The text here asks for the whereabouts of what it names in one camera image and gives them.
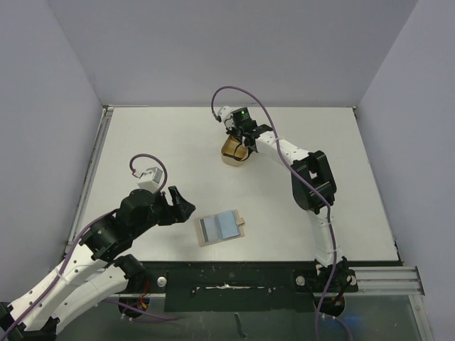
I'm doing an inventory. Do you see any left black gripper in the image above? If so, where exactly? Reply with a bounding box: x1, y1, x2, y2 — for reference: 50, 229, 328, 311
132, 185, 194, 237

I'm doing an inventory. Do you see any beige leather card holder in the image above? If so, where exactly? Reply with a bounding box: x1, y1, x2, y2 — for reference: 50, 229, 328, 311
195, 210, 245, 247

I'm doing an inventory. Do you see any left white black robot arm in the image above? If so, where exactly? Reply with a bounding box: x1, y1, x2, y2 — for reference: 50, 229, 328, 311
1, 186, 196, 340

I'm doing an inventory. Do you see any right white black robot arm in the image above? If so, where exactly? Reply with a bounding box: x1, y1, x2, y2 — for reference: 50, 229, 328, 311
215, 107, 343, 291

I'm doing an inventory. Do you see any tan oval wooden tray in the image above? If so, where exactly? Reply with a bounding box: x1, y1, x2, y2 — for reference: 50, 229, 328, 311
220, 136, 250, 167

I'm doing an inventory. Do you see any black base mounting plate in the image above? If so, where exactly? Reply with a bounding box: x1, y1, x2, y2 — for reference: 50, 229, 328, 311
102, 261, 358, 319

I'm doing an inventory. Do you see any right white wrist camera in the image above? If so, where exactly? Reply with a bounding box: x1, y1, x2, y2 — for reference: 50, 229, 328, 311
213, 106, 234, 129

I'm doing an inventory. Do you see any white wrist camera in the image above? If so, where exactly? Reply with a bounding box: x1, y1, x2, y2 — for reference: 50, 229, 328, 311
213, 106, 234, 129
133, 167, 164, 193

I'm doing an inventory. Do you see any short black cable loop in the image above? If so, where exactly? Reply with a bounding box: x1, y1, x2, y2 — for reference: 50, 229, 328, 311
223, 136, 259, 161

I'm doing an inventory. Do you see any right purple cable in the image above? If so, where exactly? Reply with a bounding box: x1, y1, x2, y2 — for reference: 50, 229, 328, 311
211, 85, 356, 341

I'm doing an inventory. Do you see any purple cable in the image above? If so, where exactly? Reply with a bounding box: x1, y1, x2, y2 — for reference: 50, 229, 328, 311
211, 85, 356, 341
6, 153, 181, 341

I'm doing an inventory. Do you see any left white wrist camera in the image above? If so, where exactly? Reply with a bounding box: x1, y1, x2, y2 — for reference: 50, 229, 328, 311
133, 167, 164, 193

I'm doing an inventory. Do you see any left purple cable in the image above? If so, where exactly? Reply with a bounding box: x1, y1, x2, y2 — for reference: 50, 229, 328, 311
6, 153, 181, 341

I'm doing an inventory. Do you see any aluminium extrusion rail left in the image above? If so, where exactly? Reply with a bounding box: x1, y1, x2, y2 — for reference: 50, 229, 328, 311
65, 106, 114, 251

